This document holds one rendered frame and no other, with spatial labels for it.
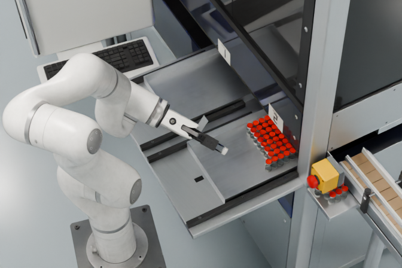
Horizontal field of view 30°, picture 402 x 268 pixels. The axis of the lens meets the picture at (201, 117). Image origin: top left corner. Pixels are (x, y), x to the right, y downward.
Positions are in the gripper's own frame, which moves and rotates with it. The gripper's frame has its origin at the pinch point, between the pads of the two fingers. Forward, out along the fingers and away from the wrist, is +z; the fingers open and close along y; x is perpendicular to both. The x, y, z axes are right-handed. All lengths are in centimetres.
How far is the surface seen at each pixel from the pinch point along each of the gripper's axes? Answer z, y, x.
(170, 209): 20, 128, 33
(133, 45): -31, 83, -19
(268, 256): 59, 89, 28
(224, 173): 14.1, 30.5, 6.2
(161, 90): -15, 58, -9
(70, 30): -55, 82, -12
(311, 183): 34.5, 8.7, -4.4
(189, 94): -6, 55, -12
